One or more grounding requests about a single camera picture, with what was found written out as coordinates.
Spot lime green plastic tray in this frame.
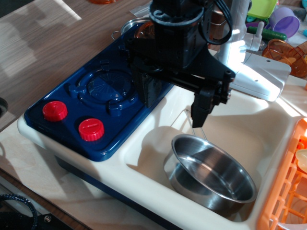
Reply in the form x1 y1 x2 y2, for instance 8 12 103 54
247 0 278 19

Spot stainless steel pan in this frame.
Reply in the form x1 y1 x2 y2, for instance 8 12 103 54
164 131 258 217

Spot steel pot behind stove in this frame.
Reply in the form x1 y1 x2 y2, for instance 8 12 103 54
111 17 150 40

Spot blue braided cable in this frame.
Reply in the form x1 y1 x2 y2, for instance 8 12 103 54
0 194 39 230

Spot green toy cucumber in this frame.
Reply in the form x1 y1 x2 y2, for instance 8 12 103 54
247 26 287 41

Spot white grey toy faucet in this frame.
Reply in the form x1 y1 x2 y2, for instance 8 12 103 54
216 0 291 102

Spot tall steel pot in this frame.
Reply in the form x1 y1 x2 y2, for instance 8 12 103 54
210 4 228 41

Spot purple plastic cup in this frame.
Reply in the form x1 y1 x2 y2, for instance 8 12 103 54
266 7 300 38

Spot red right stove knob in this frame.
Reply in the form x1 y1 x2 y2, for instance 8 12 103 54
78 118 105 141

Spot blue toy stove top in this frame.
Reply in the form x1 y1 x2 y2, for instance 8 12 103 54
24 23 175 162

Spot red stove knob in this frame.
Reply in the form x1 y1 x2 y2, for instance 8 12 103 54
78 118 105 141
42 101 68 122

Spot orange dish rack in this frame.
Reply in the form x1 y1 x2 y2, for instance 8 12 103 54
256 118 307 230

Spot red left stove knob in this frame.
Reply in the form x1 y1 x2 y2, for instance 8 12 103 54
42 101 68 122

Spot orange transparent cup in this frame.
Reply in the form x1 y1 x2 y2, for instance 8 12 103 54
262 39 307 78

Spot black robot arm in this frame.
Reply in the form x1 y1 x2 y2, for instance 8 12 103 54
125 0 235 127

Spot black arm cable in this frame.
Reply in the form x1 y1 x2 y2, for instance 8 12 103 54
199 0 234 46

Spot clear plastic bag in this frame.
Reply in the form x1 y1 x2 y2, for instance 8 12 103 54
130 6 149 18

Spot orange transparent pot lid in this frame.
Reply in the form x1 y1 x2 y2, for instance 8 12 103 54
134 21 155 39

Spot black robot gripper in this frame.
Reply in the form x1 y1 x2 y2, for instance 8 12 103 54
125 9 235 128

